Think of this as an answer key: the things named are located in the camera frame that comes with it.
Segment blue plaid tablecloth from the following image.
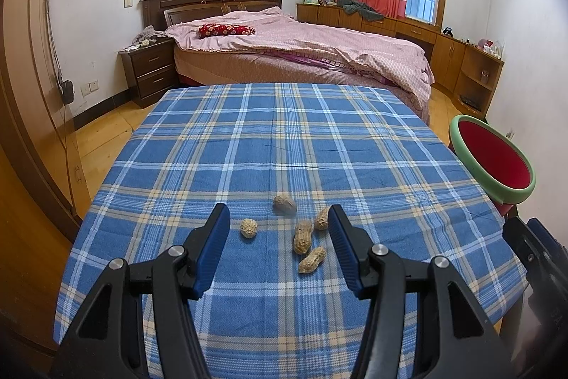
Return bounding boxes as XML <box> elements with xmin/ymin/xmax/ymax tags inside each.
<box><xmin>53</xmin><ymin>83</ymin><xmax>531</xmax><ymax>379</ymax></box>

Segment red bucket with green rim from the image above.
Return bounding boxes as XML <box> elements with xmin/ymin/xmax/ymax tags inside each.
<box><xmin>448</xmin><ymin>115</ymin><xmax>537</xmax><ymax>220</ymax></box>

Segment dark grey clothes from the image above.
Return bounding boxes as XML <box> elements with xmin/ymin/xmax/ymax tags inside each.
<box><xmin>337</xmin><ymin>0</ymin><xmax>384</xmax><ymax>23</ymax></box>

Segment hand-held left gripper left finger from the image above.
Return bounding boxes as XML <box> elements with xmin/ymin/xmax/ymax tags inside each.
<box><xmin>49</xmin><ymin>204</ymin><xmax>231</xmax><ymax>379</ymax></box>

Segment long wooden cabinet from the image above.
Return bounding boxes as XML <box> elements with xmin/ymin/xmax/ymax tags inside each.
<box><xmin>296</xmin><ymin>3</ymin><xmax>505</xmax><ymax>118</ymax></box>

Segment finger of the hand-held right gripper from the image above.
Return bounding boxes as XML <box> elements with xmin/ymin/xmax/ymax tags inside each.
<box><xmin>503</xmin><ymin>217</ymin><xmax>551</xmax><ymax>275</ymax></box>
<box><xmin>527</xmin><ymin>217</ymin><xmax>565</xmax><ymax>258</ymax></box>

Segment wooden wardrobe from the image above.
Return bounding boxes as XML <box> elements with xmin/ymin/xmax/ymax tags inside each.
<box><xmin>0</xmin><ymin>0</ymin><xmax>85</xmax><ymax>242</ymax></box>

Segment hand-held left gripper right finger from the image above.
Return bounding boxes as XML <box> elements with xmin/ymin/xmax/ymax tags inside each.
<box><xmin>327</xmin><ymin>204</ymin><xmax>518</xmax><ymax>379</ymax></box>

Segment bed with pink quilt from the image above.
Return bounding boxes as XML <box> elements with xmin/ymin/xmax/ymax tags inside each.
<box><xmin>165</xmin><ymin>6</ymin><xmax>436</xmax><ymax>104</ymax></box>

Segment black hanging cable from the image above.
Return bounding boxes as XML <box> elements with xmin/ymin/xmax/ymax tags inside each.
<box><xmin>44</xmin><ymin>0</ymin><xmax>78</xmax><ymax>206</ymax></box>

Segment crumpled light cloth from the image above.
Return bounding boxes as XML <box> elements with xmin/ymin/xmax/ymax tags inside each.
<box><xmin>133</xmin><ymin>25</ymin><xmax>167</xmax><ymax>47</ymax></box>

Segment red floral pillow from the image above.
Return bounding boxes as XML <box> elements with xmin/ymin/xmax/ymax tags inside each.
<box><xmin>197</xmin><ymin>23</ymin><xmax>257</xmax><ymax>39</ymax></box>

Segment dark wooden nightstand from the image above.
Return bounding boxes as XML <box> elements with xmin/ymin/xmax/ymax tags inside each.
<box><xmin>118</xmin><ymin>38</ymin><xmax>180</xmax><ymax>109</ymax></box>

